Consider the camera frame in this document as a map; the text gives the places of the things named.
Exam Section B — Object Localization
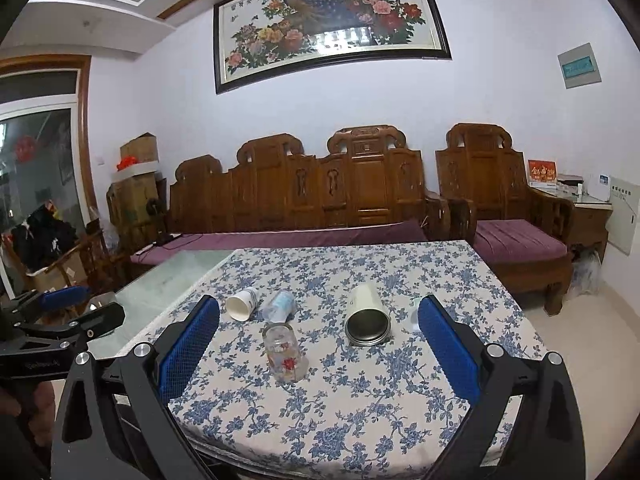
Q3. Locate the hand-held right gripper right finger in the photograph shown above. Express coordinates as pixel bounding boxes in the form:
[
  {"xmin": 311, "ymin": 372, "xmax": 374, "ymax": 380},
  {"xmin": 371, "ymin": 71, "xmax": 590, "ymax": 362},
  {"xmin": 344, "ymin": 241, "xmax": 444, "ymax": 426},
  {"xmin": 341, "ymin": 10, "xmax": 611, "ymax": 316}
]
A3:
[{"xmin": 417, "ymin": 294, "xmax": 587, "ymax": 480}]

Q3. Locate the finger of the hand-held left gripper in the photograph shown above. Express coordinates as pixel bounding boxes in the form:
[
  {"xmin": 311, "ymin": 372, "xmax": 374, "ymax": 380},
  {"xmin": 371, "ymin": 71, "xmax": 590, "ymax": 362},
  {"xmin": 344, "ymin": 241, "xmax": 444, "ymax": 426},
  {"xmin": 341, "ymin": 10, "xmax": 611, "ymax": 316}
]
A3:
[
  {"xmin": 14, "ymin": 300, "xmax": 127, "ymax": 352},
  {"xmin": 0, "ymin": 285, "xmax": 92, "ymax": 329}
]

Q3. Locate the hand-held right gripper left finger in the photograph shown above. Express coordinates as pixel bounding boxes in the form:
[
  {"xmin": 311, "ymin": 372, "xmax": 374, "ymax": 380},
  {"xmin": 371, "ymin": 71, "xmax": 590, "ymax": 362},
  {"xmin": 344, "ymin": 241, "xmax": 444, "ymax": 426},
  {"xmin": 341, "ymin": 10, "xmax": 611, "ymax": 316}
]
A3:
[{"xmin": 50, "ymin": 294, "xmax": 236, "ymax": 480}]

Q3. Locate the small white cup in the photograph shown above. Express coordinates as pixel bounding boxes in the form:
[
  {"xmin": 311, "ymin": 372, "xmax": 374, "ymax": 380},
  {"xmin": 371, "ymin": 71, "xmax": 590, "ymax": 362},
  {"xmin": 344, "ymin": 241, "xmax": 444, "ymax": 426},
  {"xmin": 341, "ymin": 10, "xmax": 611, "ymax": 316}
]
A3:
[{"xmin": 406, "ymin": 296, "xmax": 425, "ymax": 333}]

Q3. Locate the white paper cup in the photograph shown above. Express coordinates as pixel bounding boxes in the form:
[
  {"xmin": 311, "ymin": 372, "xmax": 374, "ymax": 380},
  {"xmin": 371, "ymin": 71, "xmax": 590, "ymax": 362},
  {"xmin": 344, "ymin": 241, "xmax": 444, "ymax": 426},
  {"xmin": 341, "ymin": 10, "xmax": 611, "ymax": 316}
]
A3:
[{"xmin": 225, "ymin": 287, "xmax": 259, "ymax": 322}]

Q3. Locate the cream metal cup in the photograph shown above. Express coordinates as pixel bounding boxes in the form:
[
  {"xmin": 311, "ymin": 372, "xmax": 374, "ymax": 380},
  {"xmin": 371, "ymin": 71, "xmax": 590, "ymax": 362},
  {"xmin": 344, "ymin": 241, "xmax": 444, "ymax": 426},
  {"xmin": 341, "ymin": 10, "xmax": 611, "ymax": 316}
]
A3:
[{"xmin": 344, "ymin": 282, "xmax": 392, "ymax": 348}]

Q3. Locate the glass cup red flower print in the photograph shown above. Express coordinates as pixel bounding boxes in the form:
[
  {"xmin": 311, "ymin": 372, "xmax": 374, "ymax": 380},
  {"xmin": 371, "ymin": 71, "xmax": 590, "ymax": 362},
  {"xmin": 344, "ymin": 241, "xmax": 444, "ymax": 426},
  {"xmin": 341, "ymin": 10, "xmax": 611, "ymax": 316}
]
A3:
[{"xmin": 262, "ymin": 322, "xmax": 310, "ymax": 385}]

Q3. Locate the clear plastic cup blue print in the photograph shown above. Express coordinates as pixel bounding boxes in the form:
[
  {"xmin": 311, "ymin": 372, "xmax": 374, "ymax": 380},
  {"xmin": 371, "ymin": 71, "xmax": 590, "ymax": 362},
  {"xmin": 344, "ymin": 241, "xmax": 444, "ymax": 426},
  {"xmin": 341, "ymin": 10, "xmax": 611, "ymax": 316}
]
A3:
[{"xmin": 260, "ymin": 290, "xmax": 299, "ymax": 323}]

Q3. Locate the wooden chair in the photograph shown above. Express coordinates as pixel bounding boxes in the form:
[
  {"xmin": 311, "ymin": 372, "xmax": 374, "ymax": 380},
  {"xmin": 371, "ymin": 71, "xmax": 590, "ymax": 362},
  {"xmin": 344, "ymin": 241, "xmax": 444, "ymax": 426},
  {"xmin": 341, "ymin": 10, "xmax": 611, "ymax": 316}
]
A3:
[{"xmin": 75, "ymin": 230, "xmax": 133, "ymax": 301}]

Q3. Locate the pile of dark clothes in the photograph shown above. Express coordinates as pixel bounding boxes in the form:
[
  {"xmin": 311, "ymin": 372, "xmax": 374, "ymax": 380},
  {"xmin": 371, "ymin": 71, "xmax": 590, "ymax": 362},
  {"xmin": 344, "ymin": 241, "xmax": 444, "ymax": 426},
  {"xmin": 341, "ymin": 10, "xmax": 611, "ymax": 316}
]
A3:
[{"xmin": 10, "ymin": 205, "xmax": 78, "ymax": 273}]

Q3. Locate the blue floral tablecloth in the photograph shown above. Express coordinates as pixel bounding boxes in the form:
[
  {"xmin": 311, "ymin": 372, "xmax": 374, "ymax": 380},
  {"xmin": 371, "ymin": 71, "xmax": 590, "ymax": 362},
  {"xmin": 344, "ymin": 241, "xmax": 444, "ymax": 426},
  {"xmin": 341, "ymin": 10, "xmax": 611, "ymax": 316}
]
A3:
[{"xmin": 107, "ymin": 240, "xmax": 548, "ymax": 472}]

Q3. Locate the large brown cardboard box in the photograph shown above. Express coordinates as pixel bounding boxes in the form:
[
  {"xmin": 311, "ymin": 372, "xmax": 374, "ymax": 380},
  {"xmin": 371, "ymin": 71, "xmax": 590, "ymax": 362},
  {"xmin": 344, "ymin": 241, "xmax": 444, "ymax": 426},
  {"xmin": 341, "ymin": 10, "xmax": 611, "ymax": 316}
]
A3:
[{"xmin": 106, "ymin": 175, "xmax": 168, "ymax": 241}]

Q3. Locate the square purple seat cushion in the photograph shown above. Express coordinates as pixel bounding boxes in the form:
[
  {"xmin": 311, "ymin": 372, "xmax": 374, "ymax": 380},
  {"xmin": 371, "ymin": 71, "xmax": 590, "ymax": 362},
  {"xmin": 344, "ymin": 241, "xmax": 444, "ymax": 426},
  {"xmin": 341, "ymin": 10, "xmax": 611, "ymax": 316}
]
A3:
[{"xmin": 472, "ymin": 219, "xmax": 568, "ymax": 265}]

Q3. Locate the wooden framed glass door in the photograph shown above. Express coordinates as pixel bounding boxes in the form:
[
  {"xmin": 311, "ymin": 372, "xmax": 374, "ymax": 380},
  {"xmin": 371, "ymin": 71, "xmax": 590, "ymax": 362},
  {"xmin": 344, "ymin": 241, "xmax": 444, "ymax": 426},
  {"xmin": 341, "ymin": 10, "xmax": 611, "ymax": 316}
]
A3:
[{"xmin": 0, "ymin": 55, "xmax": 98, "ymax": 301}]

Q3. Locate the red hanging ornament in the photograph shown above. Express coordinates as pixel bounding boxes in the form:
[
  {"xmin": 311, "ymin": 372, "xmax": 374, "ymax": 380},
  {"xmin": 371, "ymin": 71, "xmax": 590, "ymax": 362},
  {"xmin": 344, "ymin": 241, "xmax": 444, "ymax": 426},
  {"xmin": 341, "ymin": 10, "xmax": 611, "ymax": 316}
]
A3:
[{"xmin": 14, "ymin": 135, "xmax": 38, "ymax": 163}]

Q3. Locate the long purple seat cushion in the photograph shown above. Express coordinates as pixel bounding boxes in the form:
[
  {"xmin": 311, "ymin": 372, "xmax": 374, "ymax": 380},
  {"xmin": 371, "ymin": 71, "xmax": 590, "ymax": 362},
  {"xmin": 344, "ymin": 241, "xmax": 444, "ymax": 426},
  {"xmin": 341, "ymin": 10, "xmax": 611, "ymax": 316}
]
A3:
[{"xmin": 131, "ymin": 220, "xmax": 430, "ymax": 267}]

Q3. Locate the clear plastic bag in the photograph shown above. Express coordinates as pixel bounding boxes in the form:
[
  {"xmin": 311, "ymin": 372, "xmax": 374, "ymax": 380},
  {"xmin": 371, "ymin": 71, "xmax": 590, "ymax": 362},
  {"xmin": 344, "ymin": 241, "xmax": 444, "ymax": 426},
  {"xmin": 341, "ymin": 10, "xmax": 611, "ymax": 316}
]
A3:
[{"xmin": 570, "ymin": 250, "xmax": 603, "ymax": 298}]

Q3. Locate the small brown cardboard box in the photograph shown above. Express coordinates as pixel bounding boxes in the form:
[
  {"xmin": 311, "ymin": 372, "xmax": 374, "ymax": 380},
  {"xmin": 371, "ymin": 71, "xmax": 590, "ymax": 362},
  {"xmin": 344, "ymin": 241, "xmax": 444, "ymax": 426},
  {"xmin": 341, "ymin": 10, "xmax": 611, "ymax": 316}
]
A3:
[{"xmin": 120, "ymin": 132, "xmax": 160, "ymax": 171}]

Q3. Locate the carved wooden armchair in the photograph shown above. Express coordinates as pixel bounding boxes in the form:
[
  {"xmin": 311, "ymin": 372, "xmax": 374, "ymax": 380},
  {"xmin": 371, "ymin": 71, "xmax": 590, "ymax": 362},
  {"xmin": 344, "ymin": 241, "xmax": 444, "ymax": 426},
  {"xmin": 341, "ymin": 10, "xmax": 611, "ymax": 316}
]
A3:
[{"xmin": 435, "ymin": 122, "xmax": 576, "ymax": 317}]

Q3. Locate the wooden side table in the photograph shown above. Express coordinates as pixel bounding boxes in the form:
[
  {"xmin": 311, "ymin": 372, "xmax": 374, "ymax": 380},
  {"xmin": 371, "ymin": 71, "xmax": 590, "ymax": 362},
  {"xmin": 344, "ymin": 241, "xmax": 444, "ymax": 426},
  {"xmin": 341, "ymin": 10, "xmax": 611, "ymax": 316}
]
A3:
[{"xmin": 557, "ymin": 194, "xmax": 613, "ymax": 266}]

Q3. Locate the carved wooden sofa bench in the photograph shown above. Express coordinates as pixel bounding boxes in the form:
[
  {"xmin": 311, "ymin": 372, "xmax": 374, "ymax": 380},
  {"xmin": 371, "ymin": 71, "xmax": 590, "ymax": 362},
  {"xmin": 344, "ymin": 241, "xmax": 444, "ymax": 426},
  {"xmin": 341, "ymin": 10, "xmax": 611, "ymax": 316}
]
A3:
[{"xmin": 167, "ymin": 125, "xmax": 453, "ymax": 256}]

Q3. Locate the red gift box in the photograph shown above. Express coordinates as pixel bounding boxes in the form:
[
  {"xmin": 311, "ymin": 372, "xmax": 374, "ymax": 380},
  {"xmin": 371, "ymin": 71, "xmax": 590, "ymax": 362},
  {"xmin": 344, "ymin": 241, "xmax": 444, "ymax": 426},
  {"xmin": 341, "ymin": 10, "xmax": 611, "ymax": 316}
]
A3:
[{"xmin": 527, "ymin": 159, "xmax": 558, "ymax": 188}]

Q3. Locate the white desktop device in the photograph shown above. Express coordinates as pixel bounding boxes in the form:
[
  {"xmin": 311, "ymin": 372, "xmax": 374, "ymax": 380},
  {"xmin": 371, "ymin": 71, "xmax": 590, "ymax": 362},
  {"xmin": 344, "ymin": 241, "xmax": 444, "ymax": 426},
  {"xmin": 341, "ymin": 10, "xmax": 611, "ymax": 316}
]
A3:
[{"xmin": 585, "ymin": 174, "xmax": 612, "ymax": 203}]

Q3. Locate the grey electrical panel box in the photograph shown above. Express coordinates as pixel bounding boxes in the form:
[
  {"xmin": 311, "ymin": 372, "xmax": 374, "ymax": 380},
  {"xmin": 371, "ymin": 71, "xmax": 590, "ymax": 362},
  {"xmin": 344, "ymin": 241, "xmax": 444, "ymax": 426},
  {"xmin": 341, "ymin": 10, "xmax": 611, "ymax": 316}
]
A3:
[{"xmin": 557, "ymin": 42, "xmax": 602, "ymax": 90}]

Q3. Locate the framed peacock flower painting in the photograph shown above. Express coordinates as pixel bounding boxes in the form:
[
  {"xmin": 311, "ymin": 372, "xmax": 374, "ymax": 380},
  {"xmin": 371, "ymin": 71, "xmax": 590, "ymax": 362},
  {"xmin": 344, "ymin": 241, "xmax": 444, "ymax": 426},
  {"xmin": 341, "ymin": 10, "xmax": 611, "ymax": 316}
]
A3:
[{"xmin": 212, "ymin": 0, "xmax": 453, "ymax": 96}]

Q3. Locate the white wall panel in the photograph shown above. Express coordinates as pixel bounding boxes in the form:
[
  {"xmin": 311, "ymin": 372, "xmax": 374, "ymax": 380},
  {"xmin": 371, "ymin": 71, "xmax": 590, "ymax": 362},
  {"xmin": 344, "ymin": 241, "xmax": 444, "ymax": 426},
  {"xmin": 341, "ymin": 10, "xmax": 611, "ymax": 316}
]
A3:
[{"xmin": 602, "ymin": 176, "xmax": 640, "ymax": 258}]

